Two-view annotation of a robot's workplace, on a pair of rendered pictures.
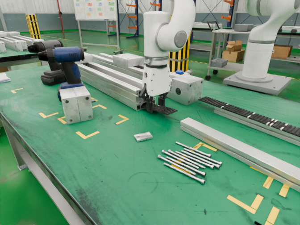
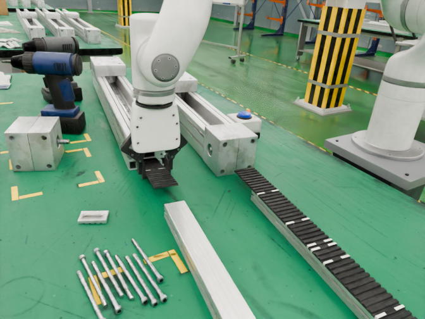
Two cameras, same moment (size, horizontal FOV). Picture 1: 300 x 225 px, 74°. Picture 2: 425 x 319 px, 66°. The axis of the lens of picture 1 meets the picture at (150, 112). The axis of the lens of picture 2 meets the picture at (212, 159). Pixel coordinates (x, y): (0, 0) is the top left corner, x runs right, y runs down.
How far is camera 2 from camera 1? 0.33 m
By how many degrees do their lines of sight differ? 13
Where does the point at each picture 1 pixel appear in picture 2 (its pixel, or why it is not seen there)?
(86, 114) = (43, 162)
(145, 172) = (40, 278)
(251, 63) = (379, 119)
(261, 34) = (401, 68)
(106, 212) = not seen: outside the picture
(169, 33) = (145, 56)
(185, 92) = (217, 154)
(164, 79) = (166, 128)
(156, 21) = (140, 31)
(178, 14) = (161, 26)
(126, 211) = not seen: outside the picture
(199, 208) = not seen: outside the picture
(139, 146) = (74, 231)
